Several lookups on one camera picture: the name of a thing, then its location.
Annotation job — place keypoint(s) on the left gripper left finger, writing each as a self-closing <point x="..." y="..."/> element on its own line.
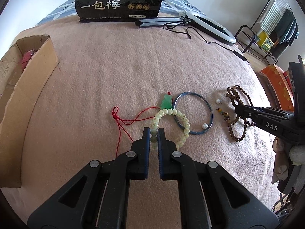
<point x="97" y="196"/>

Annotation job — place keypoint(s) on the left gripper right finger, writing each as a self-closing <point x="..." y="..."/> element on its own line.
<point x="209" y="196"/>

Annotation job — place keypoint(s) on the small multicolour bead charm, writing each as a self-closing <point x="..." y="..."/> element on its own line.
<point x="224" y="114"/>

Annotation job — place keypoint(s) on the brown wooden bead mala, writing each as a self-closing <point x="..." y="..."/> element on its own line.
<point x="233" y="93"/>

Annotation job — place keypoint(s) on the blue bangle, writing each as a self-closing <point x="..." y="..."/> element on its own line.
<point x="198" y="110"/>

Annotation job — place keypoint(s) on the red ornament charm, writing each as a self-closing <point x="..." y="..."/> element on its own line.
<point x="26" y="58"/>

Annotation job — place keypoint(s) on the right hand white glove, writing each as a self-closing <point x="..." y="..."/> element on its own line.
<point x="285" y="152"/>

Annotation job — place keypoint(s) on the orange gift box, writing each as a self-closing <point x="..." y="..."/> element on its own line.
<point x="279" y="81"/>

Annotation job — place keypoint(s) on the yellow green box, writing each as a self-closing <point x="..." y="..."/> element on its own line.
<point x="265" y="42"/>

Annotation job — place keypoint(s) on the black clothes rack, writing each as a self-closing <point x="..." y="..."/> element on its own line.
<point x="247" y="38"/>

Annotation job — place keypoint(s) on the dark hanging clothes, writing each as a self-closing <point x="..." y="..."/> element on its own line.
<point x="286" y="29"/>

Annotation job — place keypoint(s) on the striped hanging cloth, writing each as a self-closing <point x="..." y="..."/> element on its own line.
<point x="272" y="15"/>

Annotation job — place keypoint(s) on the pink fleece blanket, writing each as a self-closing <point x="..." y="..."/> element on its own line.
<point x="109" y="80"/>

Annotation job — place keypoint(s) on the brown cardboard box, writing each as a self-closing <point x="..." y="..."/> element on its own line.
<point x="19" y="94"/>

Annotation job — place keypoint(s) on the black folded tripod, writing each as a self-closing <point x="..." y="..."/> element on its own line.
<point x="161" y="21"/>

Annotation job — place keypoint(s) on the white ring light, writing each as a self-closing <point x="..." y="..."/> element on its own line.
<point x="211" y="27"/>

